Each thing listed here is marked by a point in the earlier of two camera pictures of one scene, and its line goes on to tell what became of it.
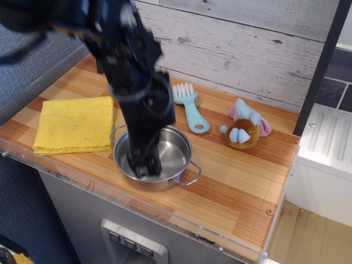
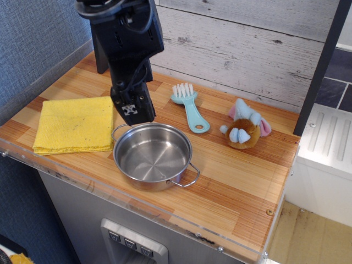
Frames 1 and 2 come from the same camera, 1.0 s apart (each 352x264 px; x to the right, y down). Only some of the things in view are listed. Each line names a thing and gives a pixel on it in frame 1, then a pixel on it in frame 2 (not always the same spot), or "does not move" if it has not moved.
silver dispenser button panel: x=125 y=246 does not move
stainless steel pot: x=176 y=152 does not move
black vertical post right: x=323 y=67 does not move
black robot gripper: x=148 y=103 -> x=130 y=32
